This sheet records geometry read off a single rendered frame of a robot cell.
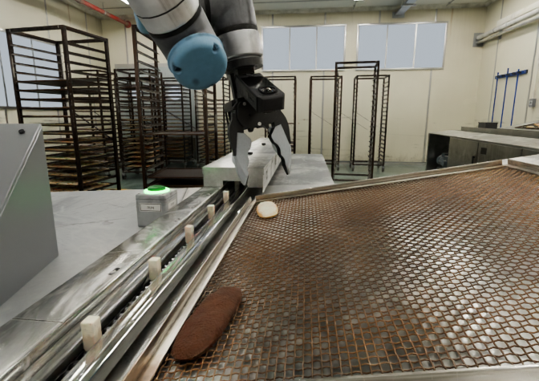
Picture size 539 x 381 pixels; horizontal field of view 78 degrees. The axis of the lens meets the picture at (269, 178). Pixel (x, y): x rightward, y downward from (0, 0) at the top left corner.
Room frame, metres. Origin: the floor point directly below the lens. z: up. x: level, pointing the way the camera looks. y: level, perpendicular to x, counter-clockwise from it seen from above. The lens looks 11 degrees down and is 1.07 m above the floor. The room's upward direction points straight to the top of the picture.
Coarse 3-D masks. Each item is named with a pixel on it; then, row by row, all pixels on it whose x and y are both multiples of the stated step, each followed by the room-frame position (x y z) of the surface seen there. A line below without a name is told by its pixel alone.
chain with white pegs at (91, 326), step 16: (224, 192) 0.84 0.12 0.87; (208, 208) 0.70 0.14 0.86; (160, 272) 0.43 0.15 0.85; (144, 288) 0.41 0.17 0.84; (128, 304) 0.37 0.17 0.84; (96, 320) 0.29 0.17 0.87; (112, 320) 0.33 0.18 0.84; (96, 336) 0.29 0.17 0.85; (80, 352) 0.28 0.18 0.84; (64, 368) 0.26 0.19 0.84
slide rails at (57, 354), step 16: (224, 208) 0.76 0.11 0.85; (192, 224) 0.64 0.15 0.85; (208, 224) 0.64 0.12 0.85; (176, 240) 0.55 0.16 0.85; (192, 240) 0.55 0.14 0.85; (160, 256) 0.48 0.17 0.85; (176, 256) 0.48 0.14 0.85; (144, 272) 0.43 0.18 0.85; (128, 288) 0.39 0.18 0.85; (112, 304) 0.35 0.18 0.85; (64, 336) 0.29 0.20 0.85; (80, 336) 0.29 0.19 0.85; (112, 336) 0.29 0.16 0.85; (48, 352) 0.27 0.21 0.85; (64, 352) 0.27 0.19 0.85; (96, 352) 0.27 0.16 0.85; (32, 368) 0.25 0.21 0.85; (48, 368) 0.25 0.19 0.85; (80, 368) 0.25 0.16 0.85
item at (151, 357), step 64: (320, 192) 0.64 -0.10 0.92; (448, 192) 0.51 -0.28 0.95; (512, 192) 0.46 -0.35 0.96; (256, 256) 0.38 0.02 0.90; (320, 256) 0.35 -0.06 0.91; (384, 256) 0.33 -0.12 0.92; (512, 256) 0.28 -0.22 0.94; (384, 320) 0.22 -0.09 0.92; (448, 320) 0.21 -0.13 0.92; (512, 320) 0.20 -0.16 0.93
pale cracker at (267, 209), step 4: (260, 204) 0.60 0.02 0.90; (264, 204) 0.59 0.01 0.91; (268, 204) 0.59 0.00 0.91; (272, 204) 0.58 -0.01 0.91; (260, 208) 0.57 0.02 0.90; (264, 208) 0.56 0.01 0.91; (268, 208) 0.56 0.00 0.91; (272, 208) 0.55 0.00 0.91; (276, 208) 0.56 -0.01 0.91; (260, 212) 0.55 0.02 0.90; (264, 212) 0.54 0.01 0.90; (268, 212) 0.54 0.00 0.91; (272, 212) 0.54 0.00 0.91; (276, 212) 0.54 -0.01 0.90; (260, 216) 0.54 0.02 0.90; (264, 216) 0.53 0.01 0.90; (268, 216) 0.53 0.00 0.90; (272, 216) 0.53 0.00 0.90
